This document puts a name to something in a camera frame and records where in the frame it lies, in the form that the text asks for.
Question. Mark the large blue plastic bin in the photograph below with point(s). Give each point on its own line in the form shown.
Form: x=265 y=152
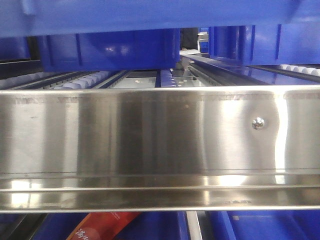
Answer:
x=50 y=17

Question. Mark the rear left blue bin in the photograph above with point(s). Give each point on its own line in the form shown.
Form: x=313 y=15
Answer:
x=110 y=51

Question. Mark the lower left blue bin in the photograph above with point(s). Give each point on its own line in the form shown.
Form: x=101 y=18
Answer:
x=155 y=225

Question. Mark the lower right blue bin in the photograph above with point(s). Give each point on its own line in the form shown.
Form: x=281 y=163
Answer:
x=265 y=224

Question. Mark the rear right blue bin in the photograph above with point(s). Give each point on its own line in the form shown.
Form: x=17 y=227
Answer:
x=266 y=44

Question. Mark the white roller track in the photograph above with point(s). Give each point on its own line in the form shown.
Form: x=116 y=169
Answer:
x=84 y=82

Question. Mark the red printed package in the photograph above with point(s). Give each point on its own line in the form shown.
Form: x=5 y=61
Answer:
x=102 y=225

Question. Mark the stainless steel rack rail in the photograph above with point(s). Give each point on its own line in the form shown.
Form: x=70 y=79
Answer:
x=160 y=149

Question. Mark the silver screw on rail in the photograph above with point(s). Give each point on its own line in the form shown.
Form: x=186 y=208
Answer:
x=258 y=123

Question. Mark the lower metal divider rail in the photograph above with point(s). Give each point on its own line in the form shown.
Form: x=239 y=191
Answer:
x=193 y=225

